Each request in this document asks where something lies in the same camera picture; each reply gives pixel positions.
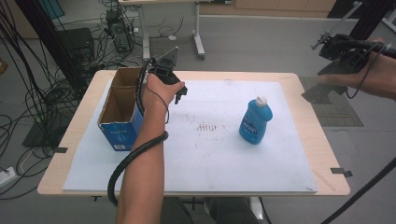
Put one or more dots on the black metal stand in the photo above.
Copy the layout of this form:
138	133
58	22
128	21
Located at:
49	40
320	93

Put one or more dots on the person's left leg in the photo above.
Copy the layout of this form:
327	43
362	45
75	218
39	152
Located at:
176	213

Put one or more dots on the person's left hand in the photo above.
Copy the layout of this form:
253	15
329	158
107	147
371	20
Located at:
157	93

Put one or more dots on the teal panel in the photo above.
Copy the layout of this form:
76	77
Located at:
53	7

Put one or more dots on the black computer tower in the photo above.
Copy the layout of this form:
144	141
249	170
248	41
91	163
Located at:
120	34

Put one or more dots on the person's white shoe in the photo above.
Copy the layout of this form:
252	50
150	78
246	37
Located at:
256	208

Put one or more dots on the white table mat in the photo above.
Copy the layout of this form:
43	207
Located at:
218	161

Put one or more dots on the person's right hand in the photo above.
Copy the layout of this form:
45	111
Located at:
381	76

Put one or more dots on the person's leg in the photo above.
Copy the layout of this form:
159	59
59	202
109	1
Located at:
232	213
176	213

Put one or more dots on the white power strip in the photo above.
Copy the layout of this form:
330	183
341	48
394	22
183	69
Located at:
6	176

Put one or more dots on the black floor plate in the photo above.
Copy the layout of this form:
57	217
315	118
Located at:
43	133

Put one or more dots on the person's right leg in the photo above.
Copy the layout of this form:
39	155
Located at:
232	213

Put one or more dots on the blue bottle with white cap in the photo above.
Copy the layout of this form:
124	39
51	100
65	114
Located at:
255	121

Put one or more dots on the grey floor mat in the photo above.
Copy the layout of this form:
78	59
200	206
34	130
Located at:
336	113

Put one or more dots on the white desk with metal legs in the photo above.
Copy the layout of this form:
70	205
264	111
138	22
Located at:
199	40

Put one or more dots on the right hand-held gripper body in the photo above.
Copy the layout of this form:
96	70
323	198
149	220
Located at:
345	49

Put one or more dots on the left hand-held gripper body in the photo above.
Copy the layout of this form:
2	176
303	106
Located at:
165	70

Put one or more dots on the black box on floor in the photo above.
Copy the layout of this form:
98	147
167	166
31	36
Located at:
76	43

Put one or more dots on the black tape piece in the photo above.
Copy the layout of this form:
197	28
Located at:
60	150
341	172

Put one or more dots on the blue cardboard box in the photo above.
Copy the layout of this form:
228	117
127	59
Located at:
120	133

